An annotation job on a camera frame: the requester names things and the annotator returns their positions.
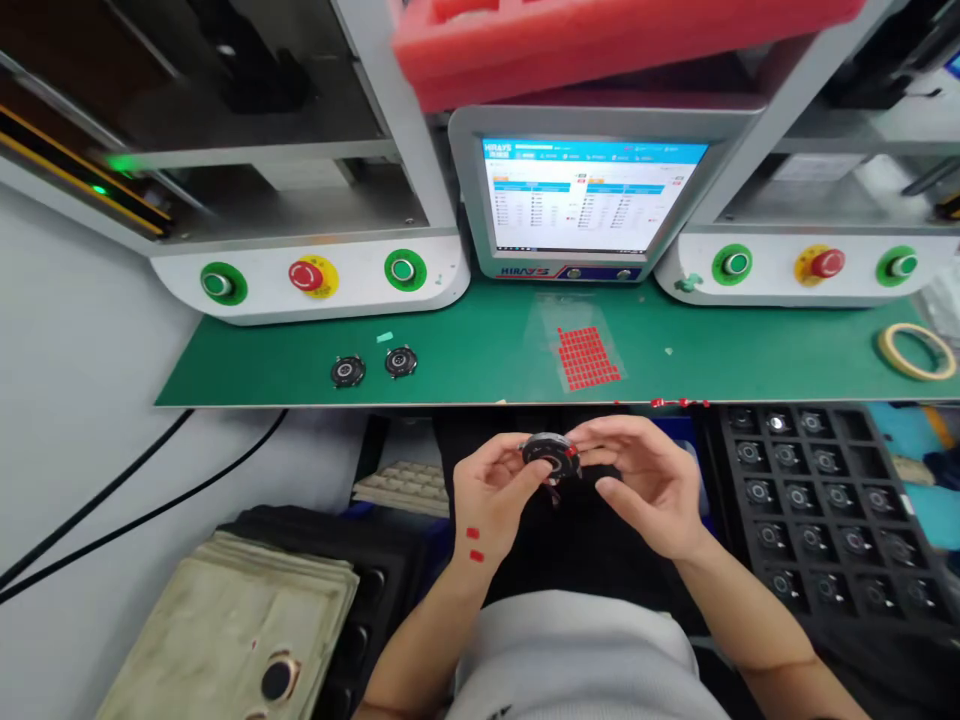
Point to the row of red stickers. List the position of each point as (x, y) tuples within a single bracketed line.
[(679, 403)]

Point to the clear sheet of red stickers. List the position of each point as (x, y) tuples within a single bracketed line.
[(585, 356)]

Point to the white press machine with buttons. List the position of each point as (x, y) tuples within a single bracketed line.
[(817, 270), (315, 285)]

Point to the beige ribbed tray stack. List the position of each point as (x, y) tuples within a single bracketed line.
[(405, 484)]

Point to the person's right thumb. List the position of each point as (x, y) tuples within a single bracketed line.
[(621, 499)]

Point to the person's right index finger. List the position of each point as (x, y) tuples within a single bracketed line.
[(611, 427)]

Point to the red foam tray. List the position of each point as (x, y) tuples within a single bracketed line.
[(600, 45)]

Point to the person's left thumb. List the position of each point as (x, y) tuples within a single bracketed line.
[(534, 481)]

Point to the black tray of round parts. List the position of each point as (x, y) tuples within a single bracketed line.
[(817, 502)]

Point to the person's left index finger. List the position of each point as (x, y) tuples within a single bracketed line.
[(502, 448)]

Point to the green work mat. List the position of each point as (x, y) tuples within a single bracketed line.
[(480, 360)]

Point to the grey monitor unit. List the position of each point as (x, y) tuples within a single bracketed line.
[(592, 195)]

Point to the black round watch case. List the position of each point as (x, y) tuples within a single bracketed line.
[(400, 362), (541, 451), (348, 370)]

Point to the person's right fingers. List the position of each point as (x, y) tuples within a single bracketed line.
[(609, 456)]

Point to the person's left hand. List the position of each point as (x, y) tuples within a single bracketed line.
[(484, 502)]

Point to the person's body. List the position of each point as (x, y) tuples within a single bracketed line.
[(585, 667)]

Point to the person's right hand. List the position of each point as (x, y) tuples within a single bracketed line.
[(667, 502)]

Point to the cream masking tape roll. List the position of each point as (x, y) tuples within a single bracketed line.
[(896, 356)]

